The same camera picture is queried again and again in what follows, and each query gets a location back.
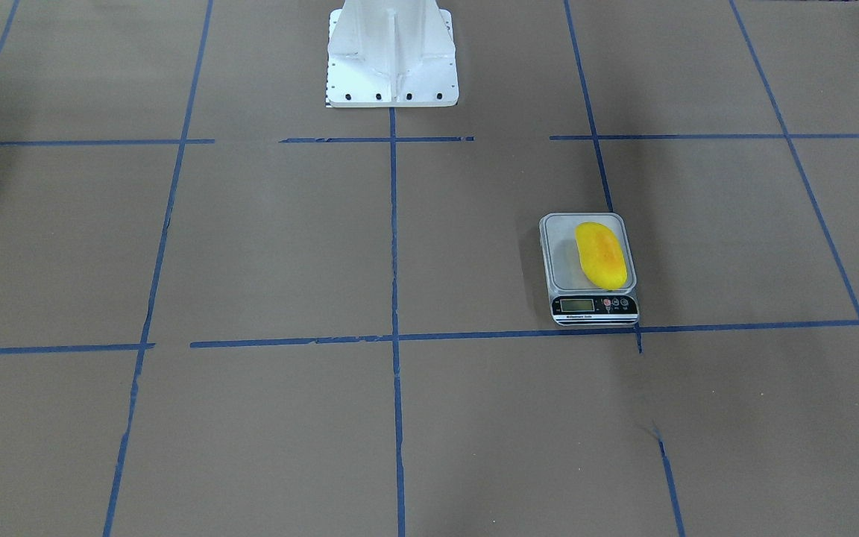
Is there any yellow mango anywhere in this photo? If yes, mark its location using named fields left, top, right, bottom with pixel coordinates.
left=575, top=223, right=629, bottom=290

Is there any silver electronic kitchen scale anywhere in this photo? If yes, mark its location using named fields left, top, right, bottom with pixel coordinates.
left=539, top=212, right=640, bottom=327

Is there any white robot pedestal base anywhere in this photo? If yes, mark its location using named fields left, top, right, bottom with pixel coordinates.
left=325, top=1, right=460, bottom=108

